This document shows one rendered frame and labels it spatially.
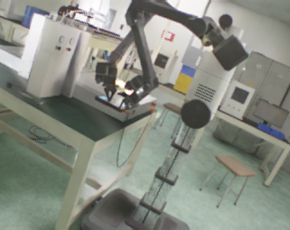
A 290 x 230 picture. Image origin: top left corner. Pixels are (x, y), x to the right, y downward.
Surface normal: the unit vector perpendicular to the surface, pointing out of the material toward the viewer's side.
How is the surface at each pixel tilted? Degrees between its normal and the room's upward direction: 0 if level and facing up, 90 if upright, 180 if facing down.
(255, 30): 90
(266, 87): 90
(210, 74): 90
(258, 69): 90
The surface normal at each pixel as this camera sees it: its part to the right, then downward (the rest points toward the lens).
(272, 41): -0.33, 0.16
